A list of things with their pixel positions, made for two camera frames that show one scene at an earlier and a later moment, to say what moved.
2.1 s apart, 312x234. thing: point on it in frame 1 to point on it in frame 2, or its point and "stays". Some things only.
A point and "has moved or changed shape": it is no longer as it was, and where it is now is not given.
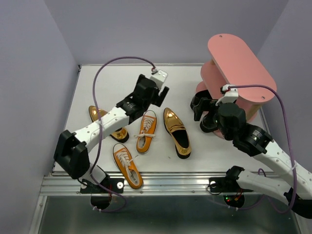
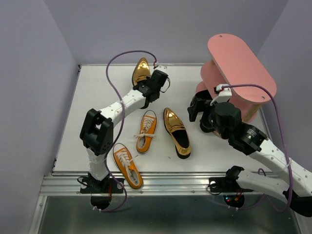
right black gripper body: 223,130 stays
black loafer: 200,102 stays
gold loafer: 120,134 has moved or changed shape
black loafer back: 209,123 stays
